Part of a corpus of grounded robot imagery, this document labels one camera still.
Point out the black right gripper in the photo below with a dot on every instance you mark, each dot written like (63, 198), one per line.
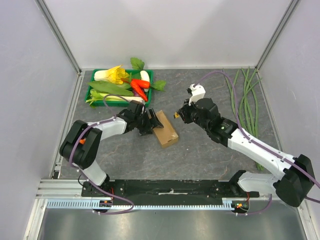
(186, 114)

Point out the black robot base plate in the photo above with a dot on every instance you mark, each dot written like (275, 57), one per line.
(133, 188)

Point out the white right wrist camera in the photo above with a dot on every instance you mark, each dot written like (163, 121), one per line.
(197, 92)

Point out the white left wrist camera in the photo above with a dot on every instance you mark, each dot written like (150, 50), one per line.
(137, 99)

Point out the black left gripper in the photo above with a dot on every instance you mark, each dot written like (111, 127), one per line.
(151, 124)

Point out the green long beans bundle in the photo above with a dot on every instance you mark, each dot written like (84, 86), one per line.
(248, 118)

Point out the yellow napa cabbage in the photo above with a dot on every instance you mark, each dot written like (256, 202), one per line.
(114, 75)

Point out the green leaf beside tray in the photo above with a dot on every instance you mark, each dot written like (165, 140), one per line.
(159, 85)

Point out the green white celery stalk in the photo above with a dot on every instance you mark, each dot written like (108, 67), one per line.
(97, 99)

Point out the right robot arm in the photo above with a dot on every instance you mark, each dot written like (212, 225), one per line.
(290, 177)

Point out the red chili pepper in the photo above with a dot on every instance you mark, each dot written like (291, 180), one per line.
(138, 86)

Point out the large green leaf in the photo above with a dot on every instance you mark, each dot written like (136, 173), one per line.
(111, 88)

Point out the brown cardboard express box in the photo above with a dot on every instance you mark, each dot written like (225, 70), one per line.
(167, 136)

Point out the yellow utility knife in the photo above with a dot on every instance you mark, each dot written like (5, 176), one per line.
(176, 115)

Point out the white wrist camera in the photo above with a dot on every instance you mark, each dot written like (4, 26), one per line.
(197, 92)
(137, 99)

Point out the slotted white cable duct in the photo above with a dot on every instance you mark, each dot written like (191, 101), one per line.
(158, 202)

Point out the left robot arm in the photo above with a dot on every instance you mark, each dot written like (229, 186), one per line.
(83, 156)

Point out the green leaf sprig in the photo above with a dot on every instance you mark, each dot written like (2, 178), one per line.
(137, 64)

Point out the white radish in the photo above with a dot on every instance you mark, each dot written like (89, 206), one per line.
(145, 80)

